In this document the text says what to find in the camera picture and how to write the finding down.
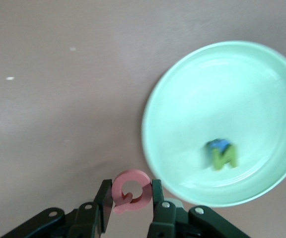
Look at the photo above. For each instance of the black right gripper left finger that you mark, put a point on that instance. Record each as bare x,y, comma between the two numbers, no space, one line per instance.
83,220

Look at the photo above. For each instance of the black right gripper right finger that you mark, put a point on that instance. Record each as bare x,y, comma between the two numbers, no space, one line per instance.
170,220

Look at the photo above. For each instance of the red foam letter Q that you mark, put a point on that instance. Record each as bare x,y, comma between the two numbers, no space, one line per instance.
131,174

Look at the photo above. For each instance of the green foam letter N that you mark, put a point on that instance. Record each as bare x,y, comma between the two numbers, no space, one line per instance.
233,156

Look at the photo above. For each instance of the brown table cover sheet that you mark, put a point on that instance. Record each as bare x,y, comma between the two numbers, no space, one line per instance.
46,111

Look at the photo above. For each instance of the light green plate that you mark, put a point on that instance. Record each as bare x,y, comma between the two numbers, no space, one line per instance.
220,99

